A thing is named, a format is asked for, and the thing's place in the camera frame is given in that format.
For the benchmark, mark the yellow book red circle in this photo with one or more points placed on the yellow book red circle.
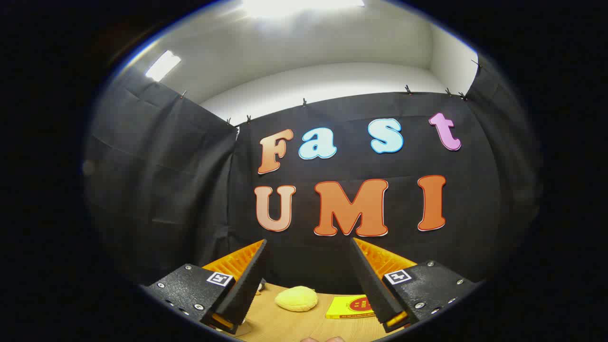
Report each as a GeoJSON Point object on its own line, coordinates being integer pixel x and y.
{"type": "Point", "coordinates": [346, 309]}

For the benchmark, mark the row of black cloth clips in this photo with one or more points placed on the row of black cloth clips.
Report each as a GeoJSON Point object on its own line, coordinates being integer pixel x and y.
{"type": "Point", "coordinates": [407, 90]}

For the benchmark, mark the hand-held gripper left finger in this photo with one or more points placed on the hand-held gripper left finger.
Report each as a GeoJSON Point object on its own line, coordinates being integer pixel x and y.
{"type": "Point", "coordinates": [249, 280]}

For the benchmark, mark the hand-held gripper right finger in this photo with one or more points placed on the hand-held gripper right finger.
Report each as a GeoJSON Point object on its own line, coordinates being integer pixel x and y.
{"type": "Point", "coordinates": [369, 280]}

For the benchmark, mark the ceiling light panel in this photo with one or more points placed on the ceiling light panel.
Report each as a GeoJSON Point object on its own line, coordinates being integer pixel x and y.
{"type": "Point", "coordinates": [304, 7]}
{"type": "Point", "coordinates": [163, 65]}

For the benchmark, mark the yellow plush bun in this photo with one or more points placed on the yellow plush bun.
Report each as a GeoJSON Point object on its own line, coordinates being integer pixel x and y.
{"type": "Point", "coordinates": [297, 299]}

